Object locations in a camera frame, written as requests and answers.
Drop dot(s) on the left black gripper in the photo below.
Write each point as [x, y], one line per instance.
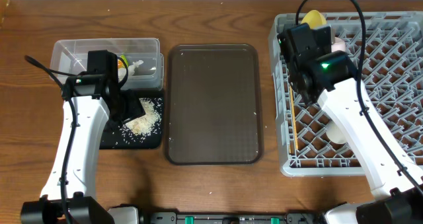
[135, 109]

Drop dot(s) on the wooden chopstick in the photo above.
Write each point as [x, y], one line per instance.
[292, 146]
[293, 119]

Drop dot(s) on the rice food waste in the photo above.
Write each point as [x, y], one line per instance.
[144, 132]

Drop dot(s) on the pandan cake wrapper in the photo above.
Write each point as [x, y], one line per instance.
[122, 61]

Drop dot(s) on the pink white bowl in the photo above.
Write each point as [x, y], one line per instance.
[338, 45]

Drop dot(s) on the pale green cup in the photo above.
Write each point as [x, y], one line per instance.
[334, 133]

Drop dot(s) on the yellow plate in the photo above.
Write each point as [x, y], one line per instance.
[314, 19]

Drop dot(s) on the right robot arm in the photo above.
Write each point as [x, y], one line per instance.
[394, 179]

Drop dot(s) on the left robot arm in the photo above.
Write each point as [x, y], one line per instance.
[91, 103]

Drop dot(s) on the grey dishwasher rack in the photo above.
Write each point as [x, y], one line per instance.
[392, 74]

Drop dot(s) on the black tray bin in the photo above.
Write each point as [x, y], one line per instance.
[109, 138]

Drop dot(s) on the clear plastic bin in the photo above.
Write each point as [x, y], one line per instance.
[70, 57]

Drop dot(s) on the brown serving tray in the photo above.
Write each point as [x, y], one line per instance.
[213, 105]

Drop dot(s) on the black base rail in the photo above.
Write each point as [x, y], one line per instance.
[173, 216]

